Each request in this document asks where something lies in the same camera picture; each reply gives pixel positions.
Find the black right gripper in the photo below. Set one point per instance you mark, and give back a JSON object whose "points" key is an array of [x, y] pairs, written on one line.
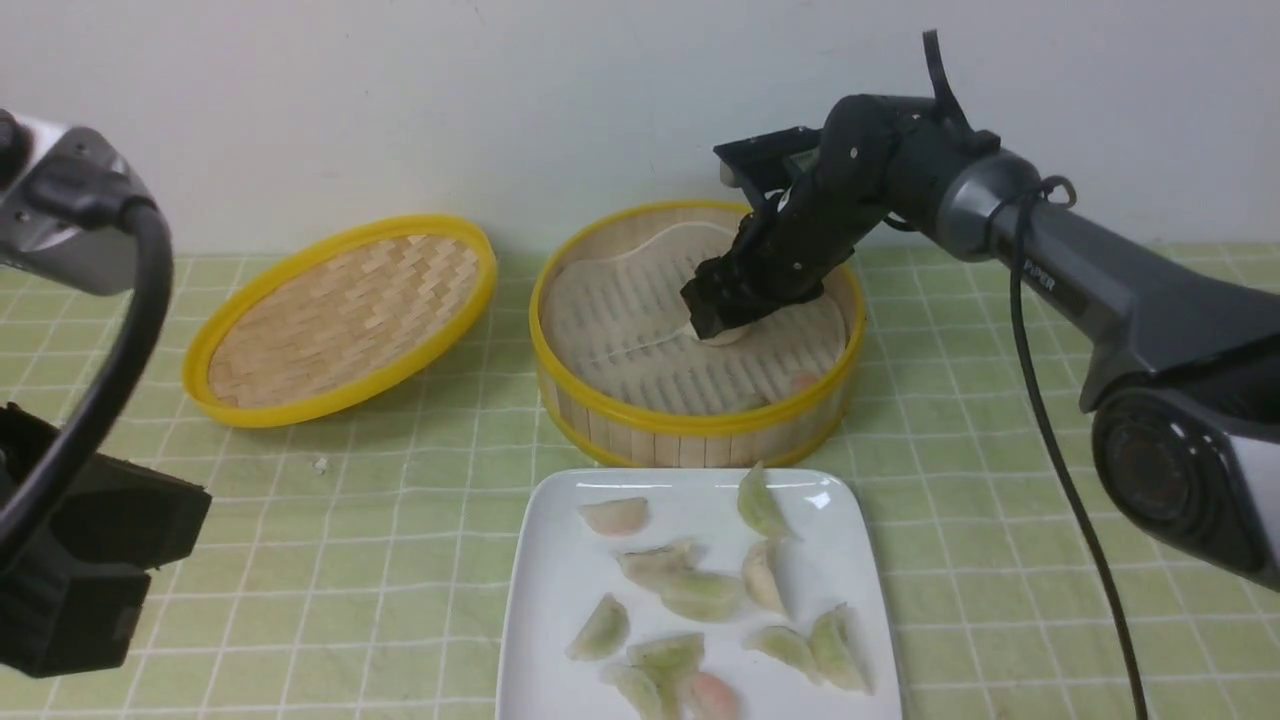
{"points": [[786, 246]]}

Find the green checkered tablecloth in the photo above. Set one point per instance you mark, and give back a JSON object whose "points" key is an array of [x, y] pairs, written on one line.
{"points": [[357, 567]]}

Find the green dumpling plate centre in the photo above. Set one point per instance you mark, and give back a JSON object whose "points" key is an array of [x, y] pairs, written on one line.
{"points": [[703, 596]]}

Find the yellow-rimmed bamboo steamer basket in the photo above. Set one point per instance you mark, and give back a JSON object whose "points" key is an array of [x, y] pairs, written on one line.
{"points": [[623, 435]]}

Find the green dumpling far right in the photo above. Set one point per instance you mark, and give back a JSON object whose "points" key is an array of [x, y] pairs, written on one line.
{"points": [[831, 645]]}

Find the green steamed dumpling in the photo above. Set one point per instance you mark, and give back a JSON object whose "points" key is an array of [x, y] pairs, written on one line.
{"points": [[758, 509]]}

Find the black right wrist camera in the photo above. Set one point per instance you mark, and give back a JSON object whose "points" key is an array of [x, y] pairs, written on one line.
{"points": [[767, 162]]}

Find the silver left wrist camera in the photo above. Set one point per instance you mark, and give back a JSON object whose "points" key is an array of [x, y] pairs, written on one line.
{"points": [[75, 212]]}

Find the pink dumpling on plate top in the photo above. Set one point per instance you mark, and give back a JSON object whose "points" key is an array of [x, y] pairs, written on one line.
{"points": [[616, 518]]}

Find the pink dumpling plate bottom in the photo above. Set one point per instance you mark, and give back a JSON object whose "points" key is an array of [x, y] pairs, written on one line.
{"points": [[706, 696]]}

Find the yellowish dumpling on plate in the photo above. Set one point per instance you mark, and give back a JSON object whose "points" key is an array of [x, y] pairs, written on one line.
{"points": [[760, 578]]}

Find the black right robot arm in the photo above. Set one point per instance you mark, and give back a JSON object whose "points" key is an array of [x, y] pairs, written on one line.
{"points": [[1183, 381]]}

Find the green dumpling plate left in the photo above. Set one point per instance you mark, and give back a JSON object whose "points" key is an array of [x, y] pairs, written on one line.
{"points": [[603, 634]]}

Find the white steamed dumpling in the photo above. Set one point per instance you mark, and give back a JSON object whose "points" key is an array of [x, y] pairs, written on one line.
{"points": [[727, 337]]}

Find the green dumpling plate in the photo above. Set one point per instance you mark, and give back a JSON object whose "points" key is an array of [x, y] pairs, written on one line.
{"points": [[784, 645], [603, 634], [668, 661], [703, 596]]}

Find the yellow-rimmed bamboo steamer lid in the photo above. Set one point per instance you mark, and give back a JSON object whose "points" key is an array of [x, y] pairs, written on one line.
{"points": [[341, 321]]}

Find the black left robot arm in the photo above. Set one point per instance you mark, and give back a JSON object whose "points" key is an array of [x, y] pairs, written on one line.
{"points": [[72, 603]]}

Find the green dumpling plate right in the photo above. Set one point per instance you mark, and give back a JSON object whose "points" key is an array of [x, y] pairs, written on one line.
{"points": [[784, 645]]}

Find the green dumpling bottom edge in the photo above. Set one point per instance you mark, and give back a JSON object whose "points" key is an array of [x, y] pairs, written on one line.
{"points": [[637, 689]]}

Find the white square plate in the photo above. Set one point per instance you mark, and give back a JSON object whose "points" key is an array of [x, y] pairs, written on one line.
{"points": [[562, 569]]}

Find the pale dumpling plate centre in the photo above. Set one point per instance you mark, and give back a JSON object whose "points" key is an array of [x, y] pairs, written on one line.
{"points": [[653, 569]]}

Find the green dumpling plate bottom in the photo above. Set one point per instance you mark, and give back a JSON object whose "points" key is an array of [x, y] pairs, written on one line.
{"points": [[668, 661]]}

